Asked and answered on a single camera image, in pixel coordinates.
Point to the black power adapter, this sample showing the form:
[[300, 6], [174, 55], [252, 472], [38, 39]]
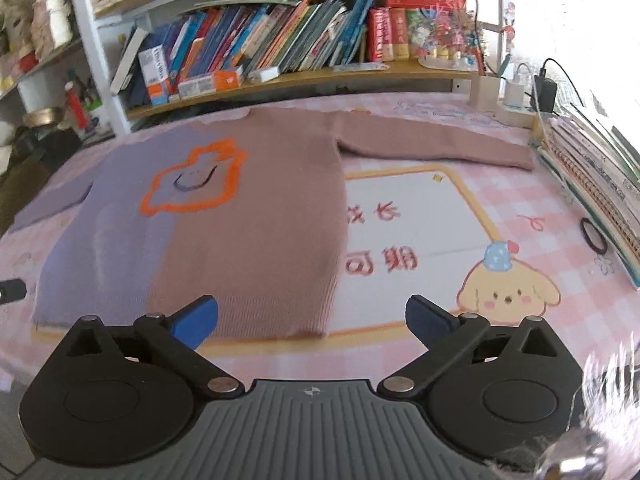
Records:
[[543, 94]]

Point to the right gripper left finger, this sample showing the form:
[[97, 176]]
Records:
[[172, 342]]

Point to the white orange flat box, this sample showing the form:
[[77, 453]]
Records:
[[216, 81]]

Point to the white charger block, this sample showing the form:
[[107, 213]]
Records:
[[263, 75]]

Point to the beige pen holder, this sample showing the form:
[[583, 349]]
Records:
[[484, 92]]

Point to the brown corduroy garment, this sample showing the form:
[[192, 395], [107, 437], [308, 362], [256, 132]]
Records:
[[19, 186]]

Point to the white blue orange box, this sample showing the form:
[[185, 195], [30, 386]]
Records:
[[155, 75]]

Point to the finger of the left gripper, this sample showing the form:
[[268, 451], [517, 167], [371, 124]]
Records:
[[12, 290]]

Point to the white and wood bookshelf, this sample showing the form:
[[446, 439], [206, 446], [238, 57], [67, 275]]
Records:
[[55, 41]]

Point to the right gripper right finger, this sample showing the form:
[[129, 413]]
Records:
[[448, 341]]

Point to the purple and mauve sweater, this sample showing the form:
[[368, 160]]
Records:
[[251, 211]]

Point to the pink checkered cartoon tablecloth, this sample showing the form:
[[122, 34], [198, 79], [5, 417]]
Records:
[[448, 213]]

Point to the golden metal bowl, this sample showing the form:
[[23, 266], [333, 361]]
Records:
[[44, 117]]

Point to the stack of notebooks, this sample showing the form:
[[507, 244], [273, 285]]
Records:
[[600, 168]]

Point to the white power strip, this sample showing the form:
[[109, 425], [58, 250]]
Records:
[[513, 116]]

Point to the red tassel ornament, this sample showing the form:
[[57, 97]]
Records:
[[74, 103]]

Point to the row of leaning books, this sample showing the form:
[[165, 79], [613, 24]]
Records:
[[298, 36]]

